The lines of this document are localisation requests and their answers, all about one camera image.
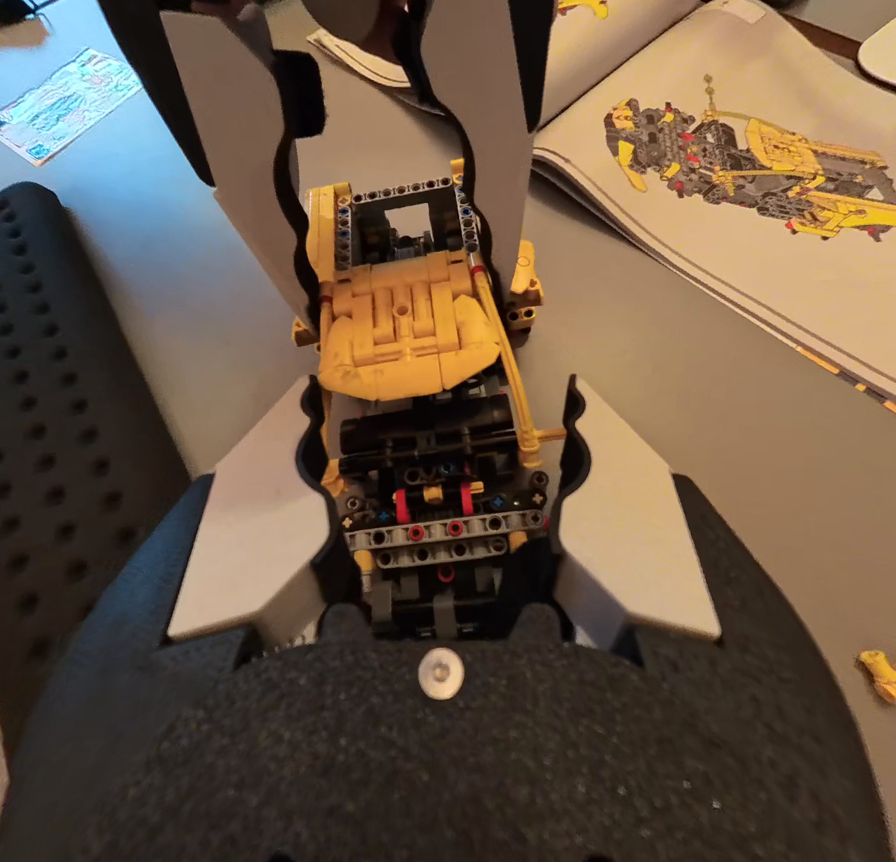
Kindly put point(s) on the open instruction booklet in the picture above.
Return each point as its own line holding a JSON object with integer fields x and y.
{"x": 735, "y": 246}

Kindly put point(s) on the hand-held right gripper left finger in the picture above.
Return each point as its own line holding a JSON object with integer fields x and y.
{"x": 252, "y": 547}

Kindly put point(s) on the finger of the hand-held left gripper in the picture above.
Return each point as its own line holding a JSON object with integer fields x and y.
{"x": 224, "y": 120}
{"x": 483, "y": 71}

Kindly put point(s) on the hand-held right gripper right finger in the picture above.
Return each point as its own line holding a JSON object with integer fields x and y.
{"x": 630, "y": 547}

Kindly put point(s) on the yellow brick link rod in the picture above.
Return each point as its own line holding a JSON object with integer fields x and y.
{"x": 514, "y": 379}

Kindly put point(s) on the yellow flexible brick rod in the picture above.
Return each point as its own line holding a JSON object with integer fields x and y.
{"x": 326, "y": 358}

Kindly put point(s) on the yellow toy brick model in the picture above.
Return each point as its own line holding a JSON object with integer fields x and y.
{"x": 406, "y": 337}

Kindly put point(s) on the colourful printed sheet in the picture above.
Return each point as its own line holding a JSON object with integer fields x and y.
{"x": 70, "y": 106}

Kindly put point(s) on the white lamp stand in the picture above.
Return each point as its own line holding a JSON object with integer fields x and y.
{"x": 880, "y": 53}

